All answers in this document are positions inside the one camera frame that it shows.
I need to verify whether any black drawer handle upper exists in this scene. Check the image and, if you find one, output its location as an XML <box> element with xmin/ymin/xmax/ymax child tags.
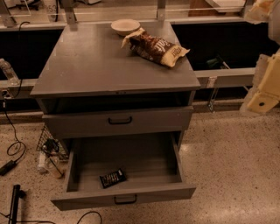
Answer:
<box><xmin>108</xmin><ymin>116</ymin><xmax>133</xmax><ymax>125</ymax></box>

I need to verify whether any closed grey upper drawer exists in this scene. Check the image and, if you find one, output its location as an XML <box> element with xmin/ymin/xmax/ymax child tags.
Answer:
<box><xmin>43</xmin><ymin>107</ymin><xmax>193</xmax><ymax>139</ymax></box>

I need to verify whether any black stand pole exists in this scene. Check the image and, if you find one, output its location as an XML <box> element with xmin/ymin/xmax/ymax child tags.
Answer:
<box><xmin>8</xmin><ymin>185</ymin><xmax>26</xmax><ymax>224</ymax></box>

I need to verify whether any dark rxbar chocolate bar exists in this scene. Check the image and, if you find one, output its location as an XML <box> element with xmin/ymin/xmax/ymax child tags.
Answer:
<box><xmin>100</xmin><ymin>169</ymin><xmax>127</xmax><ymax>189</ymax></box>

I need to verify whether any black drawer handle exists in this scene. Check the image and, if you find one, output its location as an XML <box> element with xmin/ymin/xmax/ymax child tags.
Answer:
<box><xmin>108</xmin><ymin>116</ymin><xmax>133</xmax><ymax>125</ymax></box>
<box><xmin>114</xmin><ymin>194</ymin><xmax>137</xmax><ymax>205</ymax></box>

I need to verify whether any black power cable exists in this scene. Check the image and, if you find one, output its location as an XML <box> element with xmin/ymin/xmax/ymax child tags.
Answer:
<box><xmin>0</xmin><ymin>99</ymin><xmax>27</xmax><ymax>177</ymax></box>

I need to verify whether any white ceramic bowl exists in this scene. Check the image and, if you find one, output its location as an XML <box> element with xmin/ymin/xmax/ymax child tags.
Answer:
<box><xmin>111</xmin><ymin>19</ymin><xmax>141</xmax><ymax>36</ymax></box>

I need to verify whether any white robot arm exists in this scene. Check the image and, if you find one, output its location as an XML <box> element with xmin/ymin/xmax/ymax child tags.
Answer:
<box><xmin>240</xmin><ymin>0</ymin><xmax>280</xmax><ymax>116</ymax></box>

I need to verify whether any grey drawer cabinet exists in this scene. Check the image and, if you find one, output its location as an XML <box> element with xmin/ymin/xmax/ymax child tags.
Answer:
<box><xmin>30</xmin><ymin>20</ymin><xmax>202</xmax><ymax>141</ymax></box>

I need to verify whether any wire mesh basket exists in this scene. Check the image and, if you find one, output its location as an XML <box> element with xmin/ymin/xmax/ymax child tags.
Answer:
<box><xmin>37</xmin><ymin>126</ymin><xmax>69</xmax><ymax>161</ymax></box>

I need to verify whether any clear plastic bottle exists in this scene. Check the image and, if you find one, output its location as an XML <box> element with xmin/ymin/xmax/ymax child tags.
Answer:
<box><xmin>0</xmin><ymin>59</ymin><xmax>20</xmax><ymax>86</ymax></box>

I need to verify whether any open grey lower drawer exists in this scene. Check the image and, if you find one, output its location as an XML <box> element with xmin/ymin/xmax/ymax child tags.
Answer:
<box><xmin>52</xmin><ymin>132</ymin><xmax>196</xmax><ymax>211</ymax></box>

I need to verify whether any black drawer handle lower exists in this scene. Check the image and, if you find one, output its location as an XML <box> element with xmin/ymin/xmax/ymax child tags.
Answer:
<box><xmin>114</xmin><ymin>194</ymin><xmax>137</xmax><ymax>205</ymax></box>

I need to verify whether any brown chip bag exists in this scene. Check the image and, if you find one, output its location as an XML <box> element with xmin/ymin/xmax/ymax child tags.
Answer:
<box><xmin>122</xmin><ymin>28</ymin><xmax>190</xmax><ymax>67</ymax></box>

